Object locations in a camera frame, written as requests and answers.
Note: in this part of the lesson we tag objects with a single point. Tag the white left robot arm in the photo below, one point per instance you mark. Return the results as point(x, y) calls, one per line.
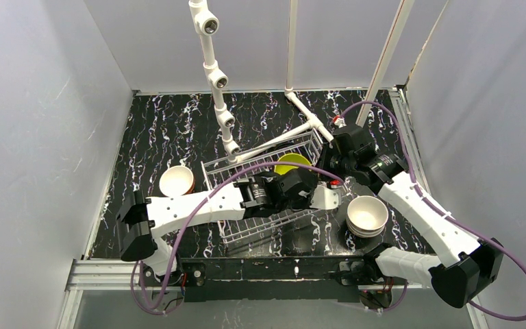
point(143, 221)

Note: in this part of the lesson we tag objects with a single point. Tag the pale grey bowl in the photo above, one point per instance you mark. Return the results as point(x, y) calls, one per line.
point(366, 228)

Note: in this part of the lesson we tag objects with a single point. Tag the white PVC pipe frame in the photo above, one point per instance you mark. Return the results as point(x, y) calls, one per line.
point(249, 47)

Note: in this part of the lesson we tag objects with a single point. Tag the beige bowl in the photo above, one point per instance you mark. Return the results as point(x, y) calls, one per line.
point(367, 207)

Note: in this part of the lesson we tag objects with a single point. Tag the white bowl with brown outside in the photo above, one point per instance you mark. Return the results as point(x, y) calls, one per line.
point(177, 181)

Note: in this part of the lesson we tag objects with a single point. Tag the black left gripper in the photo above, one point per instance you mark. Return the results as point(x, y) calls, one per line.
point(303, 187)

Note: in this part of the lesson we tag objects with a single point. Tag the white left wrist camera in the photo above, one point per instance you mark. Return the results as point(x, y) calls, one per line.
point(326, 197)

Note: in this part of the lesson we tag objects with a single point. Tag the white wire dish rack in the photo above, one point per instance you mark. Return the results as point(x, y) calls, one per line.
point(253, 174)

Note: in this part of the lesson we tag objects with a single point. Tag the yellow-green bowl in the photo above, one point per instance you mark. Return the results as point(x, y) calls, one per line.
point(288, 161)

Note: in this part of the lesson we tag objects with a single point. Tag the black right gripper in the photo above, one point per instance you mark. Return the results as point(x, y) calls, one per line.
point(331, 151)

